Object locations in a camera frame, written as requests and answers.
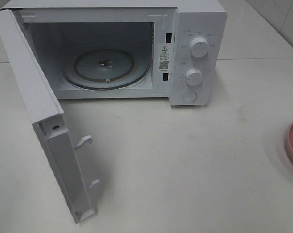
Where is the round white door button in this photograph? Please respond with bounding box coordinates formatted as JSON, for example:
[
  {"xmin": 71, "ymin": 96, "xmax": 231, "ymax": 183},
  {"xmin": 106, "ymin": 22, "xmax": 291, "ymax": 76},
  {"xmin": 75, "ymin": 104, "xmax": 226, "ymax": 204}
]
[{"xmin": 182, "ymin": 91, "xmax": 197, "ymax": 103}]

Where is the white timer knob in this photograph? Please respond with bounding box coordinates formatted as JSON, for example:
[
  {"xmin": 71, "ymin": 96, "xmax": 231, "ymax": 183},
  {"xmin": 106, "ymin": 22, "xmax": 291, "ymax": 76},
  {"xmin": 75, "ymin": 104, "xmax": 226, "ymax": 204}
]
[{"xmin": 185, "ymin": 68, "xmax": 203, "ymax": 86}]

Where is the white microwave door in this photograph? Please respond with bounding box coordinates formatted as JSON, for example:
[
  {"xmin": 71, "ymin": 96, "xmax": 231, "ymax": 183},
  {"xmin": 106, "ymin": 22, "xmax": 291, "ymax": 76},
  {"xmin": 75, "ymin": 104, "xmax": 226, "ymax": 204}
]
[{"xmin": 0, "ymin": 10, "xmax": 99, "ymax": 224}]

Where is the white warning label sticker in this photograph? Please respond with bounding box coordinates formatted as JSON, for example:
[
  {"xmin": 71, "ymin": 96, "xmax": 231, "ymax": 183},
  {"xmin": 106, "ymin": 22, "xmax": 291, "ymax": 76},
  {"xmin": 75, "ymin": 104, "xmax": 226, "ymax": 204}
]
[{"xmin": 157, "ymin": 43, "xmax": 172, "ymax": 72}]

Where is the glass microwave turntable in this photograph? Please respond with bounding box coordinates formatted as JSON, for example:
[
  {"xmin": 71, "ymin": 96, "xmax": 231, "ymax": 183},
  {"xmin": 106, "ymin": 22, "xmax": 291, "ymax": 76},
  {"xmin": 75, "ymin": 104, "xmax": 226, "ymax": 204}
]
[{"xmin": 61, "ymin": 49, "xmax": 151, "ymax": 91}]

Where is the white microwave oven body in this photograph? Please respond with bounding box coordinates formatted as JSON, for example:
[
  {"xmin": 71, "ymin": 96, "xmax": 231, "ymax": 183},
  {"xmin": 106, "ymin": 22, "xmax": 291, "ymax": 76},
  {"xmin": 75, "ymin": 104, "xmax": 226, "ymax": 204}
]
[{"xmin": 0, "ymin": 0, "xmax": 227, "ymax": 106}]

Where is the upper white power knob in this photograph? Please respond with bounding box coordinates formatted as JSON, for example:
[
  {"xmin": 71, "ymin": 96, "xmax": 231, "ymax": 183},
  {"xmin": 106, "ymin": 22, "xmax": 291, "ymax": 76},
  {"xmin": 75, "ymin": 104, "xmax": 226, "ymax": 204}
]
[{"xmin": 189, "ymin": 35, "xmax": 210, "ymax": 58}]

